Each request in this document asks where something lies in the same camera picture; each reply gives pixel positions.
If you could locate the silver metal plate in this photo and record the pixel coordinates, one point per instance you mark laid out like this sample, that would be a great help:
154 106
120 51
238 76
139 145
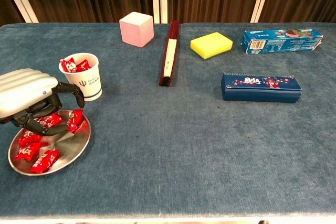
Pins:
65 145

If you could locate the long dark red box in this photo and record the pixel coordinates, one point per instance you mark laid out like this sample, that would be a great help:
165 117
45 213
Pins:
173 30

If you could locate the blue table cloth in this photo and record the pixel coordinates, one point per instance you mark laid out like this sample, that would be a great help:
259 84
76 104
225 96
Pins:
168 142

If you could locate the white paper cup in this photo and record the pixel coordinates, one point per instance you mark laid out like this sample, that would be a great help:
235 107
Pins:
90 82

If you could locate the red candy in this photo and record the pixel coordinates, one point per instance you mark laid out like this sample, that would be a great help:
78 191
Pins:
27 151
68 65
84 65
53 119
30 137
44 161
75 120

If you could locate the dark blue pencil case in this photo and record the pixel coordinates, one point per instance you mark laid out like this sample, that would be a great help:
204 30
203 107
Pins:
260 90

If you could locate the pink foam cube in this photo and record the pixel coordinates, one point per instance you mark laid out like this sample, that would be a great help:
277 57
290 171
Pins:
136 32

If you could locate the yellow sponge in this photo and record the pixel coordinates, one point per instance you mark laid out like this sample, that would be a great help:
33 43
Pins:
210 43

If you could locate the blue Oreo cookie box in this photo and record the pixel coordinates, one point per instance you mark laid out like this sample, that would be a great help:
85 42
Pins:
283 43

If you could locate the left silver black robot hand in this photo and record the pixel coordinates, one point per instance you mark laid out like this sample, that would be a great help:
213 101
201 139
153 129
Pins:
26 90

